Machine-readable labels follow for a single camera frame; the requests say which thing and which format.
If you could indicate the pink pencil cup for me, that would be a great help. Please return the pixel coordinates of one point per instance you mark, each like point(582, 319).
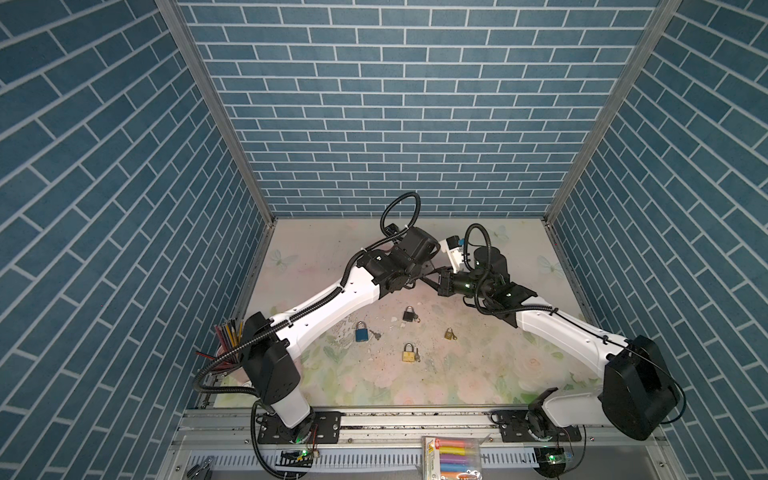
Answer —
point(227, 337)

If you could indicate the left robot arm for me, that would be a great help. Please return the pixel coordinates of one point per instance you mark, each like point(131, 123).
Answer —
point(268, 356)

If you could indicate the black padlock with key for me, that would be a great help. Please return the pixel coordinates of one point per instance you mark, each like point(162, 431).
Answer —
point(410, 315)

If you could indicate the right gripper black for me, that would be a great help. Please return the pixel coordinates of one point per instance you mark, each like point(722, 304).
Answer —
point(445, 283)

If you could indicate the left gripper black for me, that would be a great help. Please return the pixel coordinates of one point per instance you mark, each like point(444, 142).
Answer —
point(425, 264)

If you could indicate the blue padlock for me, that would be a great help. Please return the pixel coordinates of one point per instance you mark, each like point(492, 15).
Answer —
point(361, 332)

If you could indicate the highlighter marker pack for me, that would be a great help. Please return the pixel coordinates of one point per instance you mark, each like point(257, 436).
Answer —
point(446, 458)

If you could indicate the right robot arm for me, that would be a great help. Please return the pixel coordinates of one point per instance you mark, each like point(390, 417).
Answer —
point(635, 392)

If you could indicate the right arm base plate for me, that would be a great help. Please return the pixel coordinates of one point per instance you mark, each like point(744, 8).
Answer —
point(520, 426)

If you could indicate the aluminium rail frame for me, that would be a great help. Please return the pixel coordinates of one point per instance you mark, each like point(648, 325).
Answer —
point(386, 442)

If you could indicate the large brass padlock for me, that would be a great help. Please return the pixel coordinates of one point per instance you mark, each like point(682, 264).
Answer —
point(410, 353)

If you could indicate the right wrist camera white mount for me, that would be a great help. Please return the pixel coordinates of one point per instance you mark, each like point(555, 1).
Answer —
point(453, 248)

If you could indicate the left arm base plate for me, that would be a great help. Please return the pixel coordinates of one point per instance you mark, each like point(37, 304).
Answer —
point(320, 427)

